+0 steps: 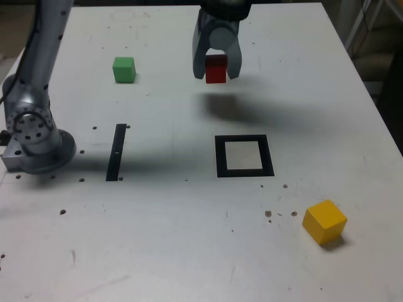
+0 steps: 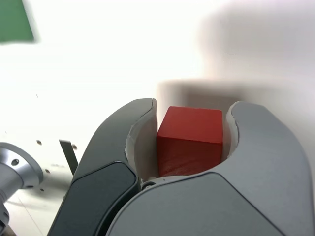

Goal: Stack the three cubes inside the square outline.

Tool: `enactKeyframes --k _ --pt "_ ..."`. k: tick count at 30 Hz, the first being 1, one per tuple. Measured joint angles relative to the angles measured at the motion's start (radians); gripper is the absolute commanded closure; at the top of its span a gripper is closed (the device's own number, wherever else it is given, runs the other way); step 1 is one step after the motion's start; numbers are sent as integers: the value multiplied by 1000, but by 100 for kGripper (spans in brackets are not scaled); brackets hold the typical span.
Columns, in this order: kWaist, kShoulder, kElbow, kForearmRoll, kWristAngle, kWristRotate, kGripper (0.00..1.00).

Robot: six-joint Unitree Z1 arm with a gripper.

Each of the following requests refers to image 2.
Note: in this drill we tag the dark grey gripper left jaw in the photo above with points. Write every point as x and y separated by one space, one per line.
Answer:
103 152

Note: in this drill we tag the black tape strip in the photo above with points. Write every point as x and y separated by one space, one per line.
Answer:
70 157

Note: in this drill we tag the green cube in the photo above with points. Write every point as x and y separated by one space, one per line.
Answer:
14 19

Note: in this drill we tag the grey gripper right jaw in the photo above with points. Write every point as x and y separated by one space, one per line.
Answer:
258 184

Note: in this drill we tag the red cube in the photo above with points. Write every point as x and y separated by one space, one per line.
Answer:
189 137

